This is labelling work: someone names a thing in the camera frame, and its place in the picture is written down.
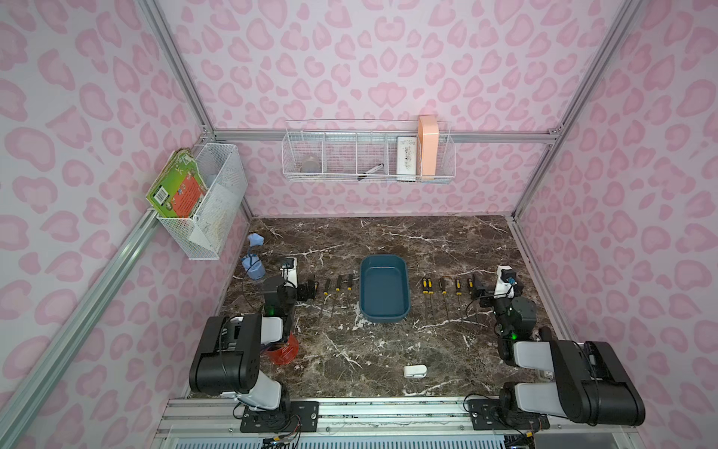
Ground grey cup in basket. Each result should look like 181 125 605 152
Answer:
299 155 323 174

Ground black marker in basket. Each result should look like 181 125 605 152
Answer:
357 164 384 181

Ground white mesh side basket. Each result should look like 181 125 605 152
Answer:
146 143 249 260

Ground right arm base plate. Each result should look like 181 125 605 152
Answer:
463 396 551 432

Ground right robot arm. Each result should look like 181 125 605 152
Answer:
467 266 646 430

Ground small white eraser block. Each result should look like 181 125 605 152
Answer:
403 364 428 379

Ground blue spray bottle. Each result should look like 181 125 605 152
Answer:
241 233 266 281

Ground white card in basket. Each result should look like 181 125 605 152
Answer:
396 137 418 181

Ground pink box in basket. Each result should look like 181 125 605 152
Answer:
417 115 439 180

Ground white papers in basket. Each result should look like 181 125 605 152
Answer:
188 183 241 260

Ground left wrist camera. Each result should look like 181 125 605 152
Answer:
280 257 297 288

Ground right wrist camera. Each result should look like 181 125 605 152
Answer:
494 266 516 299

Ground green red booklet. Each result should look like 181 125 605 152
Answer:
146 148 208 219

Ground teal plastic storage box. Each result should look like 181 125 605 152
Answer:
359 254 411 324

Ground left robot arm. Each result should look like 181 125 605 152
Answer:
189 276 317 413

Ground red pencil cup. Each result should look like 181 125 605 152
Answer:
267 334 299 366

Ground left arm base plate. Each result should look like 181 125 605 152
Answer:
237 400 320 434

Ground white wire wall basket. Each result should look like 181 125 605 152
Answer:
282 119 456 183

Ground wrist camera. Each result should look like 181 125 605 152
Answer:
494 266 516 299
280 257 297 288

